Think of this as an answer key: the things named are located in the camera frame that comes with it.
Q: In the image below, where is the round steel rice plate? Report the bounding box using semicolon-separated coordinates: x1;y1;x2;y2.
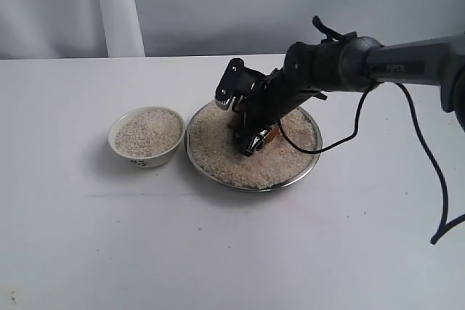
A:
185;102;320;192

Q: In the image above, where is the brown wooden cup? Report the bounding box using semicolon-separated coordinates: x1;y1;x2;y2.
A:
227;109;279;144

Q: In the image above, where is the white ceramic rice bowl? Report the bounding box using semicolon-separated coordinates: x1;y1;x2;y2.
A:
108;106;186;168

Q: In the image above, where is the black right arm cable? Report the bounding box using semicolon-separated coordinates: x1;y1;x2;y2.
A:
278;83;465;245

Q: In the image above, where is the white backdrop curtain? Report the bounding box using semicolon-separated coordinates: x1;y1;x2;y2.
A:
1;0;464;59

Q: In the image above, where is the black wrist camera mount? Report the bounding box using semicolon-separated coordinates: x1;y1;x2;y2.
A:
312;16;357;43

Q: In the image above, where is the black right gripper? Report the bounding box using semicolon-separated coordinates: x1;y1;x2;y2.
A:
214;40;344;158

